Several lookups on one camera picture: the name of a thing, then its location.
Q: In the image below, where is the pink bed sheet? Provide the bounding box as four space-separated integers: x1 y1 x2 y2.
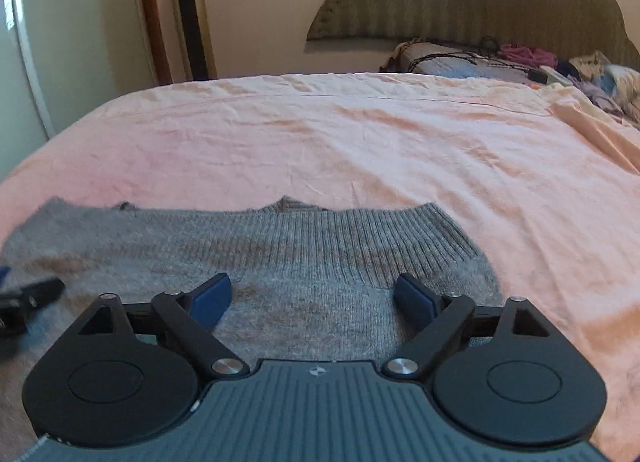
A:
1 74 639 461

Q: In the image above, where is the brown wooden door frame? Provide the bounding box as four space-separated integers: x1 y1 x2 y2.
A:
141 0 172 86

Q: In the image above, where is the gold tower air conditioner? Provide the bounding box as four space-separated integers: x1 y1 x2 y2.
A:
172 0 217 81

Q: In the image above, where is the white glossy wardrobe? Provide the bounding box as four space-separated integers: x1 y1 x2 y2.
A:
1 0 157 176

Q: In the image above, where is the pile of clothes on bed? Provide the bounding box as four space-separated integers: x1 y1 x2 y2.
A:
381 37 639 128

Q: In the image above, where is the grey and navy knit sweater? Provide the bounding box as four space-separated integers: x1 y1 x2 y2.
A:
1 197 502 461

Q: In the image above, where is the olive upholstered headboard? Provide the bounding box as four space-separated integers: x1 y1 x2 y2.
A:
307 0 639 68

